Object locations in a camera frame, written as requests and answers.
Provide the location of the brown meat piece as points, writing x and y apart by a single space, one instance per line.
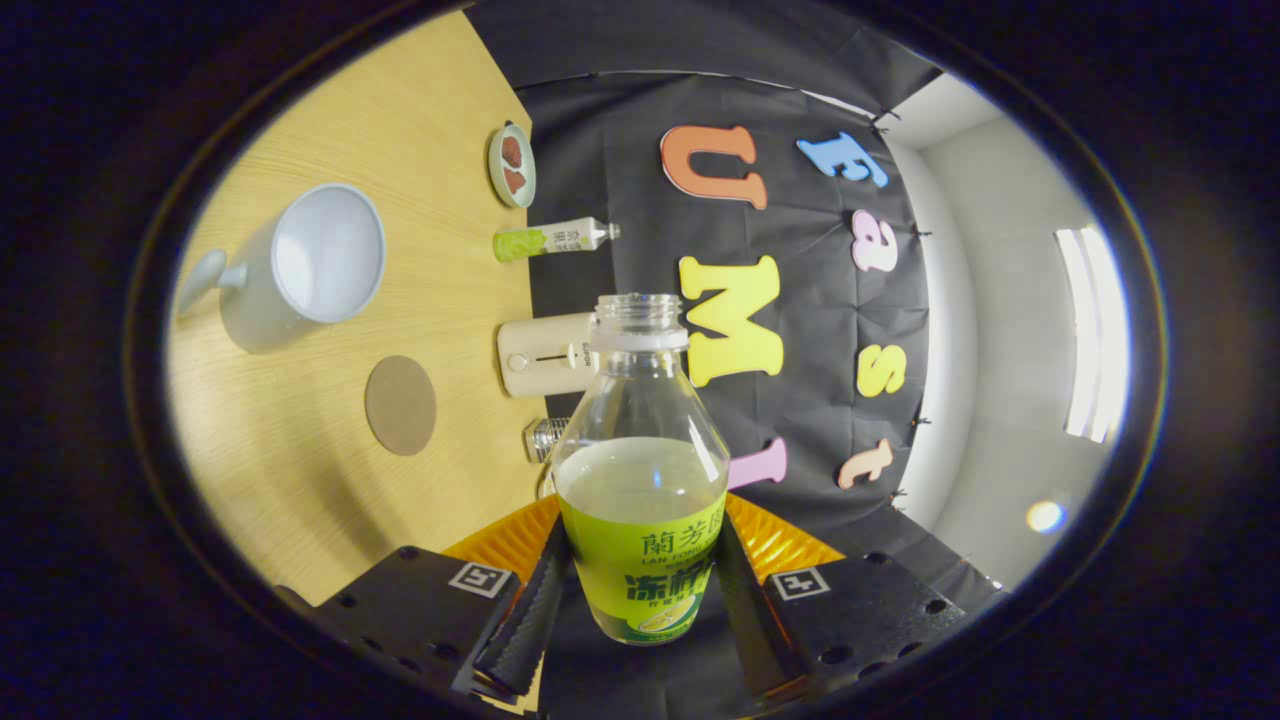
511 151
515 181

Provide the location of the slim capped green bottle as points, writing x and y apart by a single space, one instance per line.
550 240

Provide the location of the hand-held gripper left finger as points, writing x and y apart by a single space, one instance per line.
525 630

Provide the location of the round brown coaster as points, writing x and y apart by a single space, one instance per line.
400 405

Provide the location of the pale green plate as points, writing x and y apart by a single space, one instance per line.
527 165

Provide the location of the white toaster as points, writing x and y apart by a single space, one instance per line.
540 355

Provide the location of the black backdrop cloth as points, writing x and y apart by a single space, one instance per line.
810 310

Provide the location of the white cup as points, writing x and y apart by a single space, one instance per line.
325 255

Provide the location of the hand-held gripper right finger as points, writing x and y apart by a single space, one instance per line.
750 625

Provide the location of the wooden table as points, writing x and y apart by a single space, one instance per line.
300 500

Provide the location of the green label juice bottle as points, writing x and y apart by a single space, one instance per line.
640 560

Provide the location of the ceiling light panel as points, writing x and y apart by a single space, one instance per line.
1095 335

